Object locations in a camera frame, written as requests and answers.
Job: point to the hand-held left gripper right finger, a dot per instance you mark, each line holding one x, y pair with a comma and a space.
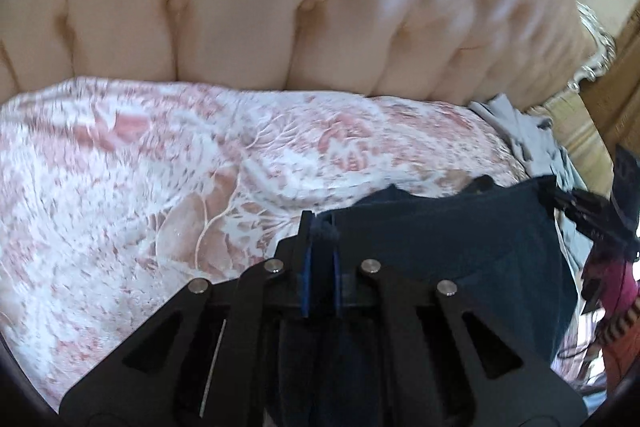
338, 282

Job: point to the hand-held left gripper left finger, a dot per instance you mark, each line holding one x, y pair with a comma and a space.
306, 277

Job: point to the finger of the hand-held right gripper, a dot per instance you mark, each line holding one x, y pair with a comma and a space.
592, 224
575, 199

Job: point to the navy sweatshirt with yellow patches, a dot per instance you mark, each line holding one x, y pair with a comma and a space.
450, 247

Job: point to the pale blue garment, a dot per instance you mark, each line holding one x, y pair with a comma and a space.
564, 167

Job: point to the gold striped cushion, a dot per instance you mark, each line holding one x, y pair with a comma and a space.
587, 132

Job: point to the light grey garment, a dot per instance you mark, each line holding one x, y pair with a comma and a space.
515, 127

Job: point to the brown patterned curtain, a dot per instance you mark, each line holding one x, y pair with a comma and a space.
622, 97

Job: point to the pink floral blanket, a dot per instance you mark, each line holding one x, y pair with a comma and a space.
125, 182

